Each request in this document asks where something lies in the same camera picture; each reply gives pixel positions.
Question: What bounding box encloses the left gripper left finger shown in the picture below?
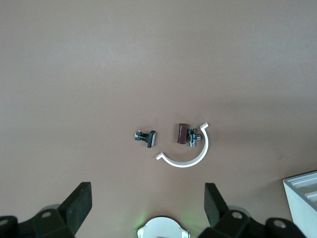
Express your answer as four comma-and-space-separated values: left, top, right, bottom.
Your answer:
19, 182, 93, 238

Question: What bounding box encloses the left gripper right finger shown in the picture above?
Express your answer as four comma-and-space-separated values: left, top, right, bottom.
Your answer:
200, 182, 268, 238

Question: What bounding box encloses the white drawer cabinet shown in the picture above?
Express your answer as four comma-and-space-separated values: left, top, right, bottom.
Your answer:
282, 170, 317, 238

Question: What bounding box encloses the white plastic drawer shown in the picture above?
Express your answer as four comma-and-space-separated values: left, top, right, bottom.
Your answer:
287, 173, 317, 186
296, 180, 317, 193

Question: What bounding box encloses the white semicircular clamp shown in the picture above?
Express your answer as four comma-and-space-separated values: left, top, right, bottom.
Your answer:
155, 121, 210, 169

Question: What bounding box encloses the brown and chrome valve fitting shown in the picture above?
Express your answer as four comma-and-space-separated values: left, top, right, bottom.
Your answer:
176, 121, 203, 149

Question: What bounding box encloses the brown table mat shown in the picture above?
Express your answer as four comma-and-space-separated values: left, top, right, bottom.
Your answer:
0, 0, 317, 238

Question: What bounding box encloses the black square switch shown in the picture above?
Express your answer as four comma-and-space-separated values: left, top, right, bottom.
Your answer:
134, 128, 159, 150

